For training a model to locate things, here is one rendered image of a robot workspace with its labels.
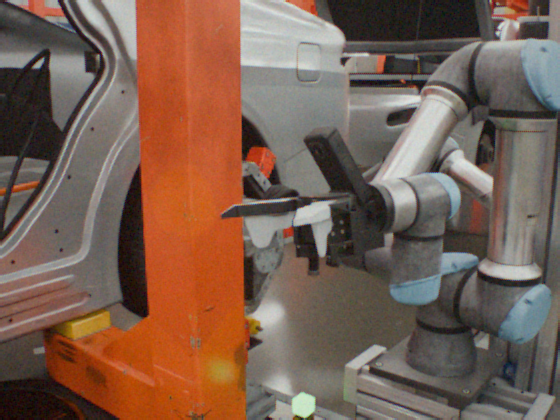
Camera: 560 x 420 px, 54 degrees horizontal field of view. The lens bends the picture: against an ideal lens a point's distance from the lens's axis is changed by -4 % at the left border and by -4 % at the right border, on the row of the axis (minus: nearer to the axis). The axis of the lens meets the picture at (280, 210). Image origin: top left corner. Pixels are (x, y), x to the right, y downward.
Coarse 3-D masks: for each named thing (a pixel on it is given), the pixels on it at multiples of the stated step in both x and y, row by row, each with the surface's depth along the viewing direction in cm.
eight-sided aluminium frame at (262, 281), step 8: (248, 168) 193; (256, 168) 196; (248, 176) 200; (256, 176) 197; (264, 176) 201; (248, 184) 203; (256, 184) 201; (264, 184) 202; (256, 192) 206; (264, 192) 203; (280, 232) 213; (280, 240) 213; (280, 248) 214; (280, 256) 214; (280, 264) 215; (256, 272) 213; (272, 272) 212; (256, 280) 212; (264, 280) 209; (256, 288) 209; (264, 288) 210; (256, 296) 206; (256, 304) 206; (248, 312) 204
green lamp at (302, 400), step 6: (300, 396) 135; (306, 396) 135; (294, 402) 133; (300, 402) 132; (306, 402) 132; (312, 402) 134; (294, 408) 134; (300, 408) 133; (306, 408) 132; (312, 408) 134; (300, 414) 133; (306, 414) 132
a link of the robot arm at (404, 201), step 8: (384, 184) 77; (392, 184) 77; (400, 184) 78; (392, 192) 76; (400, 192) 77; (408, 192) 78; (392, 200) 76; (400, 200) 76; (408, 200) 77; (400, 208) 76; (408, 208) 77; (400, 216) 76; (408, 216) 77; (392, 224) 77; (400, 224) 77; (408, 224) 79; (392, 232) 79
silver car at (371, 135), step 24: (504, 24) 511; (384, 72) 649; (432, 72) 749; (360, 96) 421; (384, 96) 412; (408, 96) 405; (360, 120) 416; (384, 120) 407; (408, 120) 401; (360, 144) 420; (384, 144) 411; (480, 144) 435; (480, 168) 446
